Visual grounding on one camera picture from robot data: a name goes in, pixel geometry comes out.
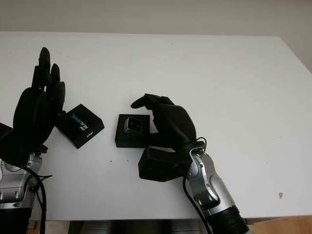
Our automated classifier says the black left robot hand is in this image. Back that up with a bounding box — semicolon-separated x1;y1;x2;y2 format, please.
12;47;66;153

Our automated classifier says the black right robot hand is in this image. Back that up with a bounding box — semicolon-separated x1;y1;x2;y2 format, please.
130;93;198;153

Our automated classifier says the small silver depth camera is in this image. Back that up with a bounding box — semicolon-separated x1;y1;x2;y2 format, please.
124;116;143;134

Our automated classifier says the black box base with insert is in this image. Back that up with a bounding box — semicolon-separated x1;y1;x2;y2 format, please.
115;113;152;148

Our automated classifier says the black RealSense box lid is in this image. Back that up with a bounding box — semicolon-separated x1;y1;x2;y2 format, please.
55;103;105;150

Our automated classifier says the dark grey robot torso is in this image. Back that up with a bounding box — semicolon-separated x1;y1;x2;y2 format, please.
69;220;203;234

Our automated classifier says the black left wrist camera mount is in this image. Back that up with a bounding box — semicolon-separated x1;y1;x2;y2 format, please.
0;121;30;169

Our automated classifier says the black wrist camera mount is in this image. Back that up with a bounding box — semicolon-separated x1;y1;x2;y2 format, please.
138;146;193;182
0;121;30;169

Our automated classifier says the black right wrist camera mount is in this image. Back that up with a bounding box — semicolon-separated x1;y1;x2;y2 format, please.
138;146;193;182

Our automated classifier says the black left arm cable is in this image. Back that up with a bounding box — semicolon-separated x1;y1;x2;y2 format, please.
17;165;53;234

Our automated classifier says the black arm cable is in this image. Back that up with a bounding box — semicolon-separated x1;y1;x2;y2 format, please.
17;165;53;234
182;136;213;234

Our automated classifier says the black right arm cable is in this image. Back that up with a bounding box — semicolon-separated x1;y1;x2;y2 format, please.
182;136;213;234

